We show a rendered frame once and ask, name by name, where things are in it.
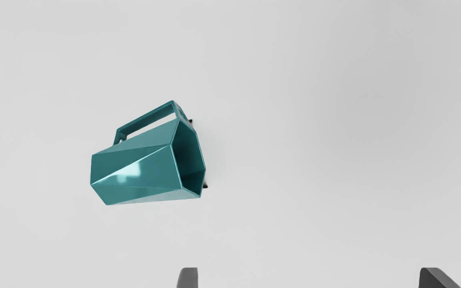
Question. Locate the teal faceted mug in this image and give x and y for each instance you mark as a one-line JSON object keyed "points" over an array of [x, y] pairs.
{"points": [[142, 172]]}

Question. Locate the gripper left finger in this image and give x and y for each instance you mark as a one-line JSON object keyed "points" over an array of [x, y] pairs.
{"points": [[187, 278]]}

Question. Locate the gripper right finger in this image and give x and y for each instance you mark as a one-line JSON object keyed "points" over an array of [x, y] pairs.
{"points": [[436, 280]]}

